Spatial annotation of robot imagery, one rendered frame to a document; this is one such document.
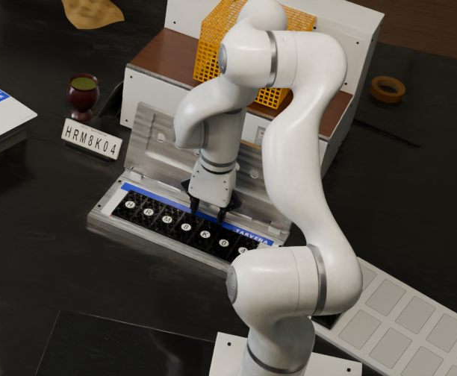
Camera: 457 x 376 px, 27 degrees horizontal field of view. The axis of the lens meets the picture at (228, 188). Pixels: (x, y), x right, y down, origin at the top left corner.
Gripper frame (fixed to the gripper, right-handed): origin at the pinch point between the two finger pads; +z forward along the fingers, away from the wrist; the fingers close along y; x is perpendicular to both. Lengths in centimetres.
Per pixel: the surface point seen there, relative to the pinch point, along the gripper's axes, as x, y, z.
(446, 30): 131, 32, 4
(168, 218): -6.4, -7.3, 0.9
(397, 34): 118, 18, 4
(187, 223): -5.3, -2.7, 1.0
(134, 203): -5.8, -16.6, 0.9
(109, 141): 9.9, -31.8, -0.6
